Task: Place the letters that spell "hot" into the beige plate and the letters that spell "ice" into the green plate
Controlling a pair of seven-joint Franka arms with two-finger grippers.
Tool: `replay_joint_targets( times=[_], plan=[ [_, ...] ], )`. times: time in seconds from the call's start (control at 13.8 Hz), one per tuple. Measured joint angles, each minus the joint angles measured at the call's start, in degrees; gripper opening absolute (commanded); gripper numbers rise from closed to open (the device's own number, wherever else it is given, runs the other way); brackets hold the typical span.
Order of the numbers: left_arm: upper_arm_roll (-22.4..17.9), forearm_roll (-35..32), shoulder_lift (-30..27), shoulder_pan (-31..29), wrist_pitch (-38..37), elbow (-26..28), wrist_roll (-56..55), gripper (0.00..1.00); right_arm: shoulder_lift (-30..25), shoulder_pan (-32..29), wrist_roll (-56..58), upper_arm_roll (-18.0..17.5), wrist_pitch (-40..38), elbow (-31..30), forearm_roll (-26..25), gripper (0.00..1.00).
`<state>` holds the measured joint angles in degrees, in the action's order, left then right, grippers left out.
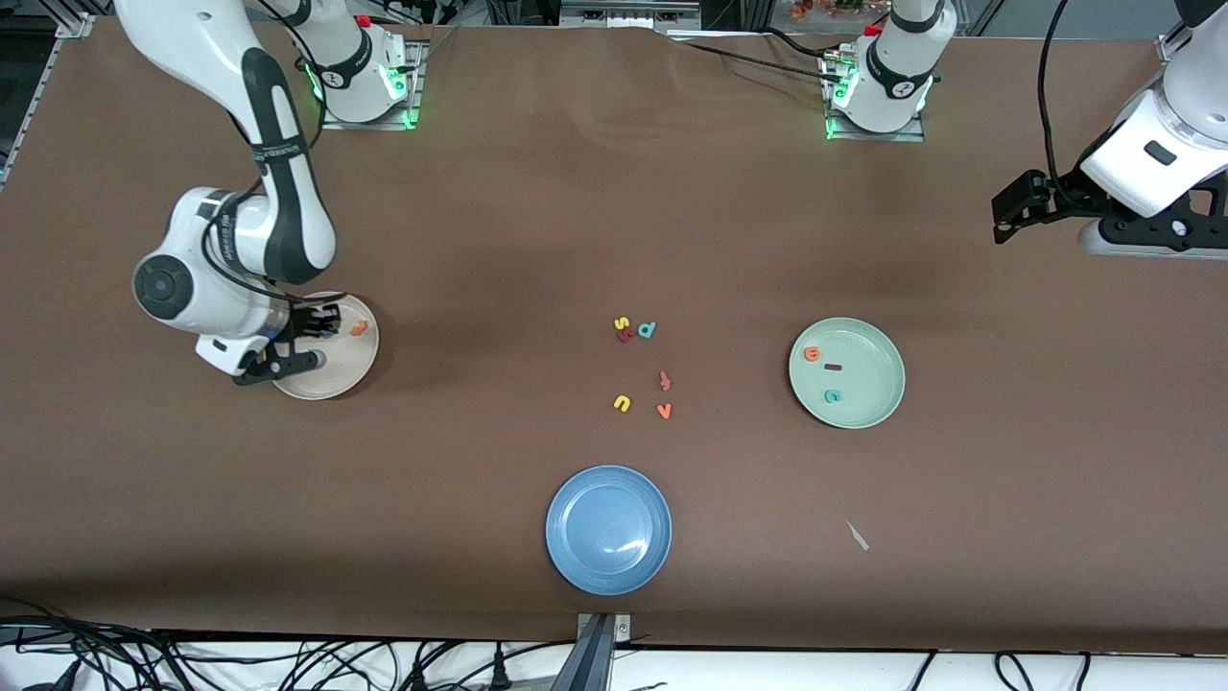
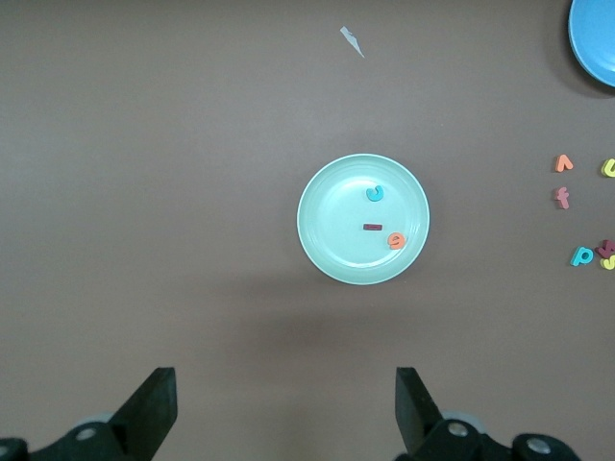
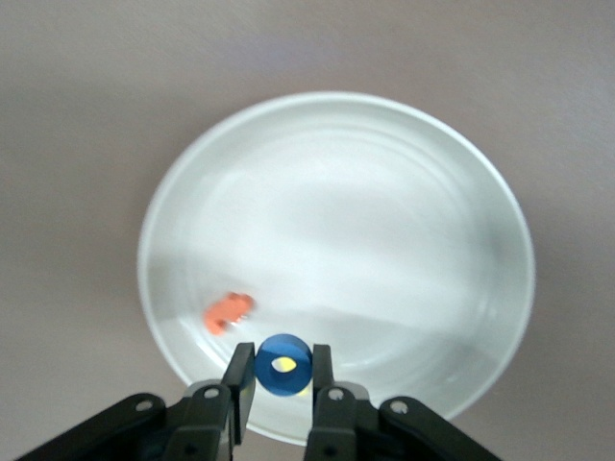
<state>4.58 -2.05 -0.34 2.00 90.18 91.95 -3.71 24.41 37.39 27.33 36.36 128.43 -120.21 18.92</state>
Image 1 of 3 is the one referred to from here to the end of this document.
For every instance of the white paper scrap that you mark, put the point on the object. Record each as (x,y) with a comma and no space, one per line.
(858,536)

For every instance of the light green plate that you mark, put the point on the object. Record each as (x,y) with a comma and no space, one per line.
(863,384)

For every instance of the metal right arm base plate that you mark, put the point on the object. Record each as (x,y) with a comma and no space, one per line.
(416,86)

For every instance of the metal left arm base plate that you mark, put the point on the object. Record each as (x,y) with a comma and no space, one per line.
(878,137)

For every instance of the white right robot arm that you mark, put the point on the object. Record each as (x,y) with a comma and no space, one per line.
(192,58)

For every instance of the blue plate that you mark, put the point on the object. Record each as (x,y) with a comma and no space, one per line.
(608,530)

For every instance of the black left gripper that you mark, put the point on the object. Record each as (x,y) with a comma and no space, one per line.
(1063,197)

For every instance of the black power plug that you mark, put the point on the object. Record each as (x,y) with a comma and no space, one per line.
(418,679)
(499,672)

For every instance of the beige brown plate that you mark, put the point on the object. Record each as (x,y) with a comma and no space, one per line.
(350,369)

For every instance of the orange background object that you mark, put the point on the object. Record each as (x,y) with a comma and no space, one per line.
(815,10)

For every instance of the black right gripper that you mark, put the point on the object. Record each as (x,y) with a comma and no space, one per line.
(303,321)

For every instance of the grey metal rail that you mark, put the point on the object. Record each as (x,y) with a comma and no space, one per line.
(624,14)

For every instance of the grey aluminium bracket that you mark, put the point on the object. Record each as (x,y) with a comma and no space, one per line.
(595,653)

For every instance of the aluminium frame profile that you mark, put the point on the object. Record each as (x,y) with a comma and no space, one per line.
(77,24)
(1172,46)

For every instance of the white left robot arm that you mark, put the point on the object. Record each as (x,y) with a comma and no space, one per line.
(897,72)

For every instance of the brown table cover sheet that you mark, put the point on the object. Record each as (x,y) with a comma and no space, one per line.
(576,192)

